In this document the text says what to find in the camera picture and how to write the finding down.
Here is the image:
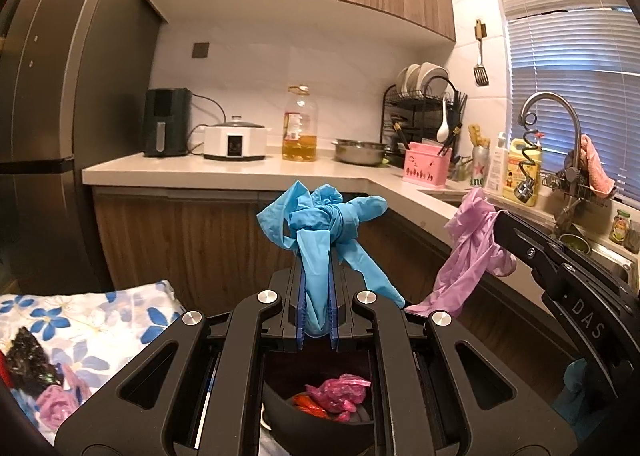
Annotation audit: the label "orange red plastic bag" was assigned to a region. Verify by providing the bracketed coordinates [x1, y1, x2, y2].
[292, 393, 330, 419]

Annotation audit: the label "lilac rubber glove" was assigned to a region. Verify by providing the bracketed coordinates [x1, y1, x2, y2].
[406, 187, 516, 317]

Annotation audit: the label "black plastic bag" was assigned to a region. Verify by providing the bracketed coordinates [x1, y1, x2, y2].
[6, 327, 64, 398]

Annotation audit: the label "blue rubber glove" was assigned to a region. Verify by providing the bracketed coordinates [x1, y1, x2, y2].
[257, 182, 406, 337]

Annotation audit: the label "steel kitchen sink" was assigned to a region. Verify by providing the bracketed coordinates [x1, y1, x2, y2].
[422, 188, 639, 294]

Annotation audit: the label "black round trash bin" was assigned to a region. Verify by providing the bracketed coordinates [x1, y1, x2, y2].
[262, 352, 374, 455]

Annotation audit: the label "chrome kitchen faucet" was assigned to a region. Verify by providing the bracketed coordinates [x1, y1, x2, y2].
[513, 91, 597, 238]

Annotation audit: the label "small green jar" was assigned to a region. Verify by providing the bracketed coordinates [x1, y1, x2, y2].
[610, 209, 630, 245]

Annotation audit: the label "floral blue white tablecloth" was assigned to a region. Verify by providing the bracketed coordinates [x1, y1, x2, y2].
[0, 278, 188, 446]

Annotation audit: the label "pink dish cloth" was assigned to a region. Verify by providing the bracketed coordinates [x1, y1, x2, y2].
[580, 134, 615, 198]

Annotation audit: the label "light pink plastic bag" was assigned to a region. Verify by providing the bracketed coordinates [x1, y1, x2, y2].
[36, 384, 84, 431]

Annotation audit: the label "yellow detergent bottle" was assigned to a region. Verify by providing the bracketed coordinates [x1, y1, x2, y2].
[501, 131, 545, 208]

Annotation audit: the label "wooden lower cabinets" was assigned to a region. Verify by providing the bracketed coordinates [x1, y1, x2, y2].
[93, 187, 577, 398]

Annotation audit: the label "white soap bottle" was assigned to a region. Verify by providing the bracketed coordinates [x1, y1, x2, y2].
[485, 132, 509, 195]

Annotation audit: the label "pink utensil basket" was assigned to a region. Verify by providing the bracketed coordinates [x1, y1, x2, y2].
[402, 142, 451, 188]

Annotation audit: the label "white ceramic spoon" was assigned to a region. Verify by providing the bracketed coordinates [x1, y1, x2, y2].
[436, 94, 449, 144]

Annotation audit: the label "black dish rack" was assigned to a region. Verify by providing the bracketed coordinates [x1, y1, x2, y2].
[380, 62, 468, 168]

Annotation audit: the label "white electric cooker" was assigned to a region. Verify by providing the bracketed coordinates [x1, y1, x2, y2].
[203, 116, 267, 161]

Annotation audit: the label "black air fryer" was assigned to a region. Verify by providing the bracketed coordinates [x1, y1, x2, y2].
[142, 88, 192, 157]

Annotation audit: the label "window blinds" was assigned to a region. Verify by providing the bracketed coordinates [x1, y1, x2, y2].
[502, 0, 639, 205]

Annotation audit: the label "stainless steel bowl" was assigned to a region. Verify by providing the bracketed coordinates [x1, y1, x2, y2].
[332, 138, 386, 167]

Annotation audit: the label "cooking oil bottle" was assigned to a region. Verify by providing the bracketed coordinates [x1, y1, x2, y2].
[282, 84, 318, 162]

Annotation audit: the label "hanging metal spatula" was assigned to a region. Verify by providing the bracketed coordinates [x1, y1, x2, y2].
[473, 20, 489, 88]

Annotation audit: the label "dark grey refrigerator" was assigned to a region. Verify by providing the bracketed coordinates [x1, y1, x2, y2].
[1, 0, 160, 296]

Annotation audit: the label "brown wall socket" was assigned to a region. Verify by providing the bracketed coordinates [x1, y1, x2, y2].
[191, 42, 209, 60]

